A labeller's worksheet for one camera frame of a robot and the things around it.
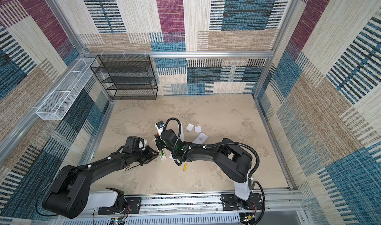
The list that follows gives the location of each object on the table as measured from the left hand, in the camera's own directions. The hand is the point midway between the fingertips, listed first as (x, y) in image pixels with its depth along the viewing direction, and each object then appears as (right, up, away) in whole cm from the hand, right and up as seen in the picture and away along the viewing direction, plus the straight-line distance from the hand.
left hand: (159, 152), depth 88 cm
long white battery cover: (+15, +13, -23) cm, 30 cm away
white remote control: (+25, +6, +8) cm, 27 cm away
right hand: (0, +10, -3) cm, 10 cm away
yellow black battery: (+15, -8, -3) cm, 17 cm away
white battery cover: (+23, +12, +15) cm, 30 cm away
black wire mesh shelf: (-29, +49, +24) cm, 62 cm away
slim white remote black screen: (+2, -2, +1) cm, 3 cm away
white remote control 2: (+10, +5, -23) cm, 26 cm away
